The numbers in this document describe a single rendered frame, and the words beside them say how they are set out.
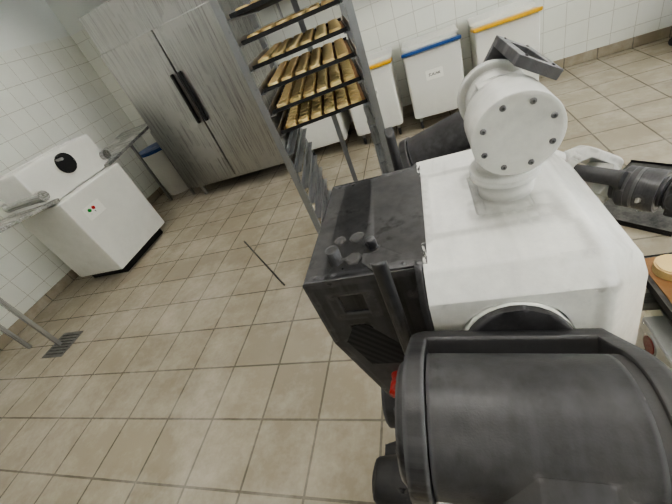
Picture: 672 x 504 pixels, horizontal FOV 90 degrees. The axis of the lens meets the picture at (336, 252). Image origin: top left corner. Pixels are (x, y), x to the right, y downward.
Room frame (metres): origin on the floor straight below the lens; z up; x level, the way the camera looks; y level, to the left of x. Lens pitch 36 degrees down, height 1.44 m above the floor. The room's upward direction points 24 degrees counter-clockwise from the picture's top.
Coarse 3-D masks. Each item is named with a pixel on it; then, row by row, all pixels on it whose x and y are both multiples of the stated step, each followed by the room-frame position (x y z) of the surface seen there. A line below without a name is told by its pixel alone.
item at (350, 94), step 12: (324, 96) 1.82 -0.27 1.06; (336, 96) 1.70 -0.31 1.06; (348, 96) 1.69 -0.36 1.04; (360, 96) 1.53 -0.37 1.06; (300, 108) 1.86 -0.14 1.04; (312, 108) 1.67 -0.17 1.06; (324, 108) 1.60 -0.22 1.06; (336, 108) 1.58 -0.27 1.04; (288, 120) 1.65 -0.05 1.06; (300, 120) 1.56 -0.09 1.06
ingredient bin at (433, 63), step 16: (432, 32) 3.82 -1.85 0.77; (448, 32) 3.50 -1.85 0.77; (416, 48) 3.57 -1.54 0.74; (432, 48) 3.33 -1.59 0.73; (448, 48) 3.26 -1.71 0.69; (416, 64) 3.39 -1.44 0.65; (432, 64) 3.33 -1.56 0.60; (448, 64) 3.27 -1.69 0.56; (416, 80) 3.40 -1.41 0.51; (432, 80) 3.34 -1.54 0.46; (448, 80) 3.28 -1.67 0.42; (416, 96) 3.41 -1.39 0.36; (432, 96) 3.35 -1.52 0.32; (448, 96) 3.28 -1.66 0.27; (416, 112) 3.42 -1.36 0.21; (432, 112) 3.36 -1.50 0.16
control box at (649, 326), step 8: (648, 320) 0.28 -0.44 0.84; (656, 320) 0.28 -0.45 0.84; (664, 320) 0.27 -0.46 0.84; (640, 328) 0.29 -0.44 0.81; (648, 328) 0.27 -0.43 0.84; (656, 328) 0.26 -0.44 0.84; (664, 328) 0.26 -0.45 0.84; (640, 336) 0.28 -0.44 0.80; (648, 336) 0.26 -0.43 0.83; (656, 336) 0.25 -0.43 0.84; (664, 336) 0.25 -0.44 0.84; (640, 344) 0.28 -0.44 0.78; (656, 344) 0.24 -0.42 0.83; (664, 344) 0.24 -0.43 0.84; (656, 352) 0.24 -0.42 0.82; (664, 352) 0.23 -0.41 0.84; (664, 360) 0.22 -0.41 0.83
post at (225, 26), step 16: (208, 0) 1.55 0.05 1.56; (224, 16) 1.54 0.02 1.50; (224, 32) 1.55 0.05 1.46; (240, 48) 1.56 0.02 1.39; (240, 64) 1.55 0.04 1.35; (256, 96) 1.55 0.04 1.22; (272, 128) 1.54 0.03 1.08; (288, 160) 1.54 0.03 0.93; (304, 192) 1.54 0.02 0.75; (320, 224) 1.56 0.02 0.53
